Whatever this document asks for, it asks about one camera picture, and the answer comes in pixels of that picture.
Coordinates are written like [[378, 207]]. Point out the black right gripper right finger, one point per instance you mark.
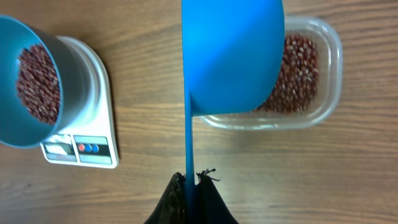
[[210, 207]]

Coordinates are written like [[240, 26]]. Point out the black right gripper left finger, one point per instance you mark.
[[171, 208]]

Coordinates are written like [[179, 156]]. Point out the blue plastic measuring scoop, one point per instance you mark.
[[232, 52]]

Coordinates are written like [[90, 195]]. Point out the white digital kitchen scale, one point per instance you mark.
[[90, 139]]

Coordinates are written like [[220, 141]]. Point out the teal metal bowl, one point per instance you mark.
[[18, 127]]

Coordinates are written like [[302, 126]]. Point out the red beans in bowl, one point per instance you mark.
[[37, 84]]

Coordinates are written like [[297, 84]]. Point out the clear plastic bean container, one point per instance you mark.
[[330, 81]]

